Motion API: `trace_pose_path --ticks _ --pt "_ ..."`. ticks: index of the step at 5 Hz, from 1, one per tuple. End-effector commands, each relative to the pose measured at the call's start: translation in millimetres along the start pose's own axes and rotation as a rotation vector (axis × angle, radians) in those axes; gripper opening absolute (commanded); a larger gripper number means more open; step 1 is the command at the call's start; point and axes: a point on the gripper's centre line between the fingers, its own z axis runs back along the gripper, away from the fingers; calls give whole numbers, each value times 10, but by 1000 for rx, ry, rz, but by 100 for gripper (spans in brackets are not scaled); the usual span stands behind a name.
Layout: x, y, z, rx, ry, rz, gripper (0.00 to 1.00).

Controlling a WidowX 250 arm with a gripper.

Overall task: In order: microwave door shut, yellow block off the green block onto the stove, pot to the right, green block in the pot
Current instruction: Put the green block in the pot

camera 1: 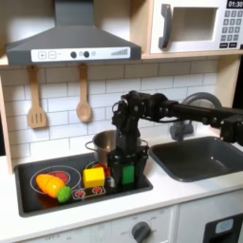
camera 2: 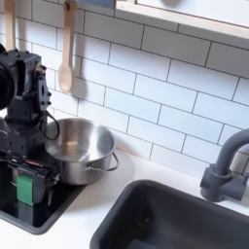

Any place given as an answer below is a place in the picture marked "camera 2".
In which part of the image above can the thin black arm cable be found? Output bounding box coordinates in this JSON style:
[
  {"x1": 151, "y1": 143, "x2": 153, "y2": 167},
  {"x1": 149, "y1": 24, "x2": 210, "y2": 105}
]
[{"x1": 40, "y1": 109, "x2": 61, "y2": 142}]

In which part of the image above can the dark grey sink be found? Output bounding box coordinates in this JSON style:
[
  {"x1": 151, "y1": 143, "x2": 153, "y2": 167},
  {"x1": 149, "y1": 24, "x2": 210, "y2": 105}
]
[{"x1": 89, "y1": 179, "x2": 249, "y2": 249}]

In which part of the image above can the grey range hood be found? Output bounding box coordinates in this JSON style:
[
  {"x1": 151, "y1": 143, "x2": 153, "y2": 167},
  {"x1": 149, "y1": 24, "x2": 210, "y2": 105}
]
[{"x1": 76, "y1": 0, "x2": 117, "y2": 10}]

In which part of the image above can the green block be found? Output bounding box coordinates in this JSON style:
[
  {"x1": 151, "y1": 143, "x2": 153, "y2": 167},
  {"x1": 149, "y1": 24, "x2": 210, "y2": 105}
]
[{"x1": 16, "y1": 173, "x2": 35, "y2": 207}]

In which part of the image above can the slotted wooden spatula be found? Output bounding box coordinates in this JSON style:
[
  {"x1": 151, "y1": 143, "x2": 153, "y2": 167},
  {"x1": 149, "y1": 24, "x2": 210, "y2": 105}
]
[{"x1": 3, "y1": 0, "x2": 17, "y2": 52}]

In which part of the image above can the wooden cabinet shelf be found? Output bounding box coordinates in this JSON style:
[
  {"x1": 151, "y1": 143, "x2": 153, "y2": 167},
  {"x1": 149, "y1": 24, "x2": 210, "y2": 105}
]
[{"x1": 114, "y1": 0, "x2": 249, "y2": 42}]

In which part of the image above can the black stove top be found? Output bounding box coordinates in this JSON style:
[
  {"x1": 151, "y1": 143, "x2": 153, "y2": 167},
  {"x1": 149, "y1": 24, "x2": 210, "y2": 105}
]
[{"x1": 0, "y1": 179, "x2": 88, "y2": 236}]

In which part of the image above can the wooden spoon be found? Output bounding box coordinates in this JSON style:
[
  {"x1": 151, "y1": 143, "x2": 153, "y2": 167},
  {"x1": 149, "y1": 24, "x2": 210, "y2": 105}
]
[{"x1": 57, "y1": 0, "x2": 79, "y2": 94}]

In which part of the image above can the steel pot with handles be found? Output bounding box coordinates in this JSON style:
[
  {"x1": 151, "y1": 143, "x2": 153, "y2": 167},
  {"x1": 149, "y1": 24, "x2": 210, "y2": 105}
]
[{"x1": 44, "y1": 118, "x2": 121, "y2": 186}]

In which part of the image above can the dark grey tap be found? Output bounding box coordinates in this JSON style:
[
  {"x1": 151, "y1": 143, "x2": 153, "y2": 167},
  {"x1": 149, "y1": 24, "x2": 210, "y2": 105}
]
[{"x1": 199, "y1": 128, "x2": 249, "y2": 204}]

